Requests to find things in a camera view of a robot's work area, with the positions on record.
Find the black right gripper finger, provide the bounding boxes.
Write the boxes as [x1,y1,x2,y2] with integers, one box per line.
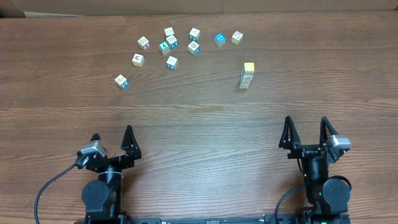
[320,116,338,144]
[279,116,301,148]

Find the white elephant block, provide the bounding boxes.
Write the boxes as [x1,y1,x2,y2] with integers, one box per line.
[240,76,252,85]

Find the plain white front block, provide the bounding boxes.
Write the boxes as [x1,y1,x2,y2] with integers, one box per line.
[241,70,254,80]

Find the plain white block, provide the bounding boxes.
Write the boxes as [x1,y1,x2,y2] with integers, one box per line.
[166,56,178,70]
[241,70,254,80]

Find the yellow top block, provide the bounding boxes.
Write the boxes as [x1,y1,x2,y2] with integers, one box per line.
[243,62,255,76]

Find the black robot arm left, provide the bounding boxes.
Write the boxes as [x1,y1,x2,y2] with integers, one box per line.
[76,125,296,224]

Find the white block blue side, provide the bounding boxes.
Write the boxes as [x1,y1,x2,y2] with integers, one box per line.
[114,74,129,89]

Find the white block yellow side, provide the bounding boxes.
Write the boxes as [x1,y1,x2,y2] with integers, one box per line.
[132,54,144,67]

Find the white block red side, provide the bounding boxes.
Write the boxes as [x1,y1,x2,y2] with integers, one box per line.
[137,36,150,50]

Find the green number 4 block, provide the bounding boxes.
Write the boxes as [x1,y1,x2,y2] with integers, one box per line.
[159,41,170,55]

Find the white block blue X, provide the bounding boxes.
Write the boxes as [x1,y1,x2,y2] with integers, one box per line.
[166,35,178,49]

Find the white block far right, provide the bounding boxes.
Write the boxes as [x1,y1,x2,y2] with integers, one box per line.
[231,31,243,45]

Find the white block animal top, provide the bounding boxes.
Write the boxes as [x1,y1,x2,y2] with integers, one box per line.
[188,40,200,55]

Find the white block top back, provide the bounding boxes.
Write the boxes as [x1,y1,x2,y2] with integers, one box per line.
[164,27,174,37]

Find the blue top block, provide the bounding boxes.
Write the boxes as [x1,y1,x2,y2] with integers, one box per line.
[214,33,226,47]

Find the white block green side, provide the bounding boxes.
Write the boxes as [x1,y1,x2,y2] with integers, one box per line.
[189,27,200,42]

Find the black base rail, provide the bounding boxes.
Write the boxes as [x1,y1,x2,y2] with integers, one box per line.
[75,214,351,224]

